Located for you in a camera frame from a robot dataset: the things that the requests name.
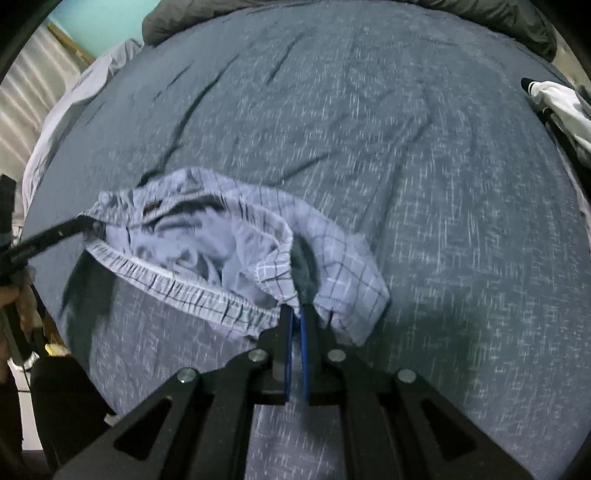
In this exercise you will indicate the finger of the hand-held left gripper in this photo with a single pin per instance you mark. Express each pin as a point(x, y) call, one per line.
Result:
point(51, 240)

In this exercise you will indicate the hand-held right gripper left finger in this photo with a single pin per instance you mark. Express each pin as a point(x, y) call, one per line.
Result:
point(287, 360)

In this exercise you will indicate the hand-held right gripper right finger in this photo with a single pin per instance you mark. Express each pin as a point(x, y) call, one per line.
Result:
point(305, 364)

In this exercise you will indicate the light blue plaid shorts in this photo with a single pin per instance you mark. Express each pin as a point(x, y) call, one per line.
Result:
point(207, 240)

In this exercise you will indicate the person's left hand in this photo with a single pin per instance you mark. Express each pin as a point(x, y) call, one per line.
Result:
point(31, 314)

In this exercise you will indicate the white striped curtain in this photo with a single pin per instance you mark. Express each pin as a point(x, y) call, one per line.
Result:
point(27, 92)

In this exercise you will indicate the light grey cloth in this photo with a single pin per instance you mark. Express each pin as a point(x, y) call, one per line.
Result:
point(87, 87)

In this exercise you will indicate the person's leg in dark trousers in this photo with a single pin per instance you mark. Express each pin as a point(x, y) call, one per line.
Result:
point(69, 406)

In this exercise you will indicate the bed with blue-grey sheet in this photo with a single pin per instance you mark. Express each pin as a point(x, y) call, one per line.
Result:
point(369, 161)

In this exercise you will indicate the white and black garment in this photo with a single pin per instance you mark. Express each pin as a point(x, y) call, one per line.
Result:
point(568, 106)

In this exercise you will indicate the dark grey duvet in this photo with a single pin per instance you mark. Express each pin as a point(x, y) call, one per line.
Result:
point(508, 23)

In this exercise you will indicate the wooden frame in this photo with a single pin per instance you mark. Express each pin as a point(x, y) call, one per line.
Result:
point(69, 44)

